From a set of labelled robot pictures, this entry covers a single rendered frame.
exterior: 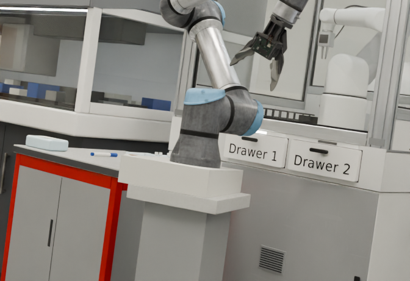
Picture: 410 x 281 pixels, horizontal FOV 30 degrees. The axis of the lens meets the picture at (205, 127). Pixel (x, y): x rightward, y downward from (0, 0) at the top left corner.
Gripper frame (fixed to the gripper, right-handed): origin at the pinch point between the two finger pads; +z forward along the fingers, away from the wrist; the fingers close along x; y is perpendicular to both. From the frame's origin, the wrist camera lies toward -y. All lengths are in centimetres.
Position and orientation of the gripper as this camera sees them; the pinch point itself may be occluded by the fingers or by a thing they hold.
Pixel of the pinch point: (251, 78)
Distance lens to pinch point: 228.8
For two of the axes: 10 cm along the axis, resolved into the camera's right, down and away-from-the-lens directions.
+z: -4.8, 8.5, 2.3
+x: 8.0, 5.3, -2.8
